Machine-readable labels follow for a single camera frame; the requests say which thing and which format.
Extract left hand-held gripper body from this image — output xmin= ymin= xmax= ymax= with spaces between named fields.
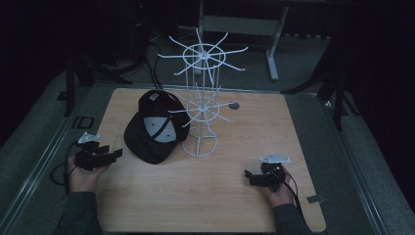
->
xmin=73 ymin=131 xmax=110 ymax=171

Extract white wire display rack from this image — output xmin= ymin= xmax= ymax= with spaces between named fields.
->
xmin=158 ymin=27 xmax=250 ymax=159

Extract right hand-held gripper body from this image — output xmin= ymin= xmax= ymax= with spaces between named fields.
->
xmin=259 ymin=152 xmax=292 ymax=193

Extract grey metal desk frame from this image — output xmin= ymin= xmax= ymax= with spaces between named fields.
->
xmin=196 ymin=0 xmax=291 ymax=82

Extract black metal stand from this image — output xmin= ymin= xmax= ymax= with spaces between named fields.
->
xmin=283 ymin=70 xmax=361 ymax=132
xmin=64 ymin=55 xmax=99 ymax=118

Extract grey tape strip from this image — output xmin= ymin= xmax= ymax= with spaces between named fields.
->
xmin=305 ymin=194 xmax=328 ymax=205

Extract black baseball cap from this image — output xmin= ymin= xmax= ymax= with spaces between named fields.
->
xmin=123 ymin=89 xmax=192 ymax=165

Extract person's right hand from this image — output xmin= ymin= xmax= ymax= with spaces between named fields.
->
xmin=263 ymin=164 xmax=297 ymax=209

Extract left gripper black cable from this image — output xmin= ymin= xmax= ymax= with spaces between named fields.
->
xmin=49 ymin=141 xmax=80 ymax=194

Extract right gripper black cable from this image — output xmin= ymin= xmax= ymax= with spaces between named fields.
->
xmin=273 ymin=168 xmax=307 ymax=223

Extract black floor cables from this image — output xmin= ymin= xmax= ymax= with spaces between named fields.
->
xmin=94 ymin=38 xmax=164 ymax=91

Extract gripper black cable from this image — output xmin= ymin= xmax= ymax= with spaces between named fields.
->
xmin=49 ymin=141 xmax=80 ymax=194
xmin=273 ymin=168 xmax=307 ymax=223

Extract person's left hand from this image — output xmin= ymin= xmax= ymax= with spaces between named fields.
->
xmin=67 ymin=156 xmax=109 ymax=194

